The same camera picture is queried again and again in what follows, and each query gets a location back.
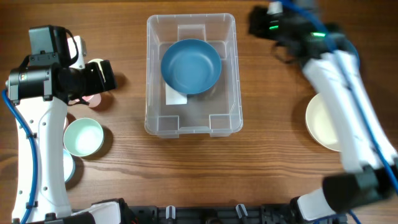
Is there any clear plastic storage bin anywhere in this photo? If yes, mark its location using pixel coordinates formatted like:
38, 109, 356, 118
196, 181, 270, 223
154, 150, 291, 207
144, 13, 243, 138

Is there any mint green bowl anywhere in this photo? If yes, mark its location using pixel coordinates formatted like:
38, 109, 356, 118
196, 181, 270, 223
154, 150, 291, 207
63, 118, 104, 157

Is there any cream cup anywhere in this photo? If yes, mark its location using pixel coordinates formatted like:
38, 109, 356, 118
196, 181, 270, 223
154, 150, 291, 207
88, 58, 103, 66

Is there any pale pink bowl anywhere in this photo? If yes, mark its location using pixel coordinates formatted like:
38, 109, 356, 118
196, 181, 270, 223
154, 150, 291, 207
63, 117, 69, 131

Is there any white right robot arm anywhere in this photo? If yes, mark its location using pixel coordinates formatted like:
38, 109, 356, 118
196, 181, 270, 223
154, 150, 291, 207
249, 1, 397, 223

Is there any white label in bin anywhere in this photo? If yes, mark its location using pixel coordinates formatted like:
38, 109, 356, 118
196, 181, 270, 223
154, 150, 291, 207
165, 83, 187, 105

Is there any cream white plate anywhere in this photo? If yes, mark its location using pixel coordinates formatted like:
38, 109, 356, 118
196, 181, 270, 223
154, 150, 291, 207
305, 93, 340, 152

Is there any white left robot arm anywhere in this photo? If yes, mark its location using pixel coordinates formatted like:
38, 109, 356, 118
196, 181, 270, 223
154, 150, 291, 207
2, 60, 124, 223

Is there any pink cup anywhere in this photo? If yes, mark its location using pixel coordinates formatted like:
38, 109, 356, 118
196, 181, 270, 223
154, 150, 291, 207
68, 93, 101, 108

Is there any light blue bowl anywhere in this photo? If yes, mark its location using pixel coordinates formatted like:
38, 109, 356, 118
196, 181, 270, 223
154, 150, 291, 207
63, 149, 75, 183

